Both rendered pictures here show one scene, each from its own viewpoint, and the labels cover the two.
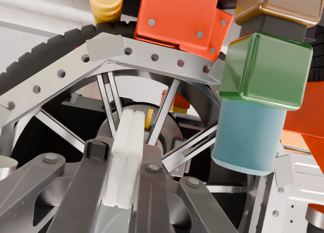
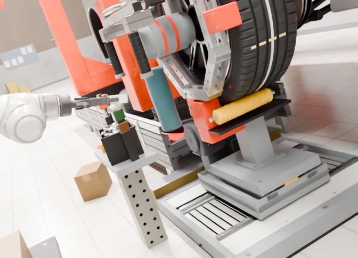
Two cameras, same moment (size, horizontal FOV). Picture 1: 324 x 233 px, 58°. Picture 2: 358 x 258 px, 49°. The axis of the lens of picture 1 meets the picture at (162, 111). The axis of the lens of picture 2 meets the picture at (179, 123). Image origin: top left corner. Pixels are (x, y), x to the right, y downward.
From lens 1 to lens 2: 1.35 m
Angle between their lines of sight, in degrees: 61
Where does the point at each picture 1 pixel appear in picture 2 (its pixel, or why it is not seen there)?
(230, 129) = (154, 83)
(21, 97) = (210, 68)
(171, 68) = (191, 91)
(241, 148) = (148, 79)
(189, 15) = (195, 113)
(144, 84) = not seen: outside the picture
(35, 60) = (237, 77)
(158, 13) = (200, 112)
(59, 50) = (234, 84)
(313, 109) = not seen: hidden behind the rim
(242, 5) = (124, 124)
